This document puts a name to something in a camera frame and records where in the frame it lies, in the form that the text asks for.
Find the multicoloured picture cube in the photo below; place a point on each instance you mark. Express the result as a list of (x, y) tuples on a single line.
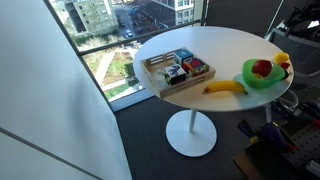
[(196, 66)]

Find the yellow plastic lemon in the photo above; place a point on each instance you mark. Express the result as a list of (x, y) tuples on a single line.
[(281, 57)]

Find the green plastic bowl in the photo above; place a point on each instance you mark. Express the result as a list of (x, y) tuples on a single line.
[(263, 83)]

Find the black perforated board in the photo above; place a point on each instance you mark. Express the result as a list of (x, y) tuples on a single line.
[(306, 146)]

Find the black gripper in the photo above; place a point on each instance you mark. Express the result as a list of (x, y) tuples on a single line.
[(295, 20)]

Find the yellow plastic banana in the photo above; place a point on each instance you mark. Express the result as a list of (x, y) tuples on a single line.
[(225, 86)]

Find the small orange plastic fruit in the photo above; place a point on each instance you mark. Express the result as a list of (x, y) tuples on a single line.
[(258, 76)]

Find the blue clamp with yellow trigger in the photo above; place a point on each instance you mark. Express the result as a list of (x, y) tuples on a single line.
[(271, 135)]

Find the dark window rail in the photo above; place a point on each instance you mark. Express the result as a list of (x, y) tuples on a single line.
[(133, 37)]

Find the wooden slatted tray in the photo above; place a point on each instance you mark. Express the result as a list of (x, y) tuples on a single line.
[(156, 80)]

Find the grey office chair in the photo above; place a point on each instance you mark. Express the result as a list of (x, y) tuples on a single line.
[(298, 50)]

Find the blue picture cube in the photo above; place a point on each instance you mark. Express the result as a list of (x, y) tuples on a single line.
[(183, 55)]

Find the black and white picture cube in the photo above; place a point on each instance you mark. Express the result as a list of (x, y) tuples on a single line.
[(174, 74)]

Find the brown wooden board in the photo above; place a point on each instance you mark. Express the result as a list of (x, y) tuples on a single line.
[(256, 165)]

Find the white table pedestal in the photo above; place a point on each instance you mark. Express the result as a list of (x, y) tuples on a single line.
[(191, 136)]

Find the red plastic apple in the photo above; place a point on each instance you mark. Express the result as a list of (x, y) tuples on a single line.
[(262, 67)]

